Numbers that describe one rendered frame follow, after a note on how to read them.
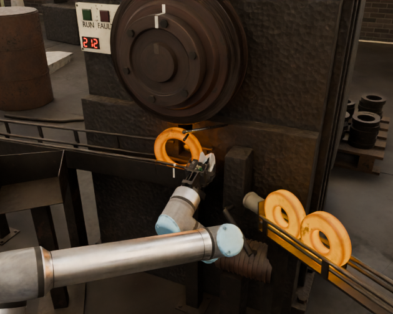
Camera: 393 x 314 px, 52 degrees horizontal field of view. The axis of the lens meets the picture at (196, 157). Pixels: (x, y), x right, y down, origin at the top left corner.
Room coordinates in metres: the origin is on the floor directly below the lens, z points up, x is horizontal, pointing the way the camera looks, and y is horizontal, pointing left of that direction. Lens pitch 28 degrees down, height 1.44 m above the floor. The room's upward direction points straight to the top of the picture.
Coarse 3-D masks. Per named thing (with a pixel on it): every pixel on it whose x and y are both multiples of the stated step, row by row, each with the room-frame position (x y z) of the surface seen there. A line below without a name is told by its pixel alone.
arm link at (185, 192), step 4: (176, 188) 1.12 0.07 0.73; (180, 188) 1.09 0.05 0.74; (184, 188) 1.09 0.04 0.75; (188, 188) 1.09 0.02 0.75; (176, 192) 1.08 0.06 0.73; (180, 192) 1.08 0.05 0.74; (184, 192) 1.07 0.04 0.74; (188, 192) 1.08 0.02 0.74; (192, 192) 1.08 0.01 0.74; (184, 196) 1.06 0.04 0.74; (188, 196) 1.06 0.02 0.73; (192, 196) 1.07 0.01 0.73; (196, 196) 1.08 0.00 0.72; (192, 200) 1.06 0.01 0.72; (196, 200) 1.07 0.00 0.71; (196, 204) 1.06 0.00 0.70
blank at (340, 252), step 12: (312, 216) 0.89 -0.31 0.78; (324, 216) 0.87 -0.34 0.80; (300, 228) 0.92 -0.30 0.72; (312, 228) 0.88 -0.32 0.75; (324, 228) 0.85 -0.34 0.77; (336, 228) 0.83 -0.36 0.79; (312, 240) 0.88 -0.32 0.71; (336, 240) 0.81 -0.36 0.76; (348, 240) 0.81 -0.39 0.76; (324, 252) 0.84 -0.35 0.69; (336, 252) 0.81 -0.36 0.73; (348, 252) 0.80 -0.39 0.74
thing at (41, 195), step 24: (0, 168) 1.36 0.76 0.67; (24, 168) 1.37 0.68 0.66; (48, 168) 1.39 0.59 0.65; (0, 192) 1.31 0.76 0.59; (24, 192) 1.30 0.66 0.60; (48, 192) 1.28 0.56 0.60; (48, 216) 1.26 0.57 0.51; (48, 240) 1.26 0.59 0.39; (72, 288) 1.37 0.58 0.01; (48, 312) 1.23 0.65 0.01; (72, 312) 1.23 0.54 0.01
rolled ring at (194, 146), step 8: (168, 128) 1.35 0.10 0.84; (176, 128) 1.33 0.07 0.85; (160, 136) 1.34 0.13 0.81; (168, 136) 1.33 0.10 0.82; (176, 136) 1.31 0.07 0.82; (184, 136) 1.30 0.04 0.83; (192, 136) 1.31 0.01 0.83; (160, 144) 1.34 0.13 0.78; (192, 144) 1.29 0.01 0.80; (160, 152) 1.34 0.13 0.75; (192, 152) 1.29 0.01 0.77; (200, 152) 1.29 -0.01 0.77; (160, 160) 1.34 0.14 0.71; (168, 160) 1.35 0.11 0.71
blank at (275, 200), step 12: (276, 192) 1.02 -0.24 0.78; (288, 192) 1.01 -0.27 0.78; (264, 204) 1.05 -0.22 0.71; (276, 204) 1.01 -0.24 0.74; (288, 204) 0.97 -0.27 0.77; (300, 204) 0.96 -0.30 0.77; (276, 216) 1.02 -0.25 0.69; (288, 216) 0.96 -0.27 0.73; (300, 216) 0.94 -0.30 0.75; (288, 228) 0.96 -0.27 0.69
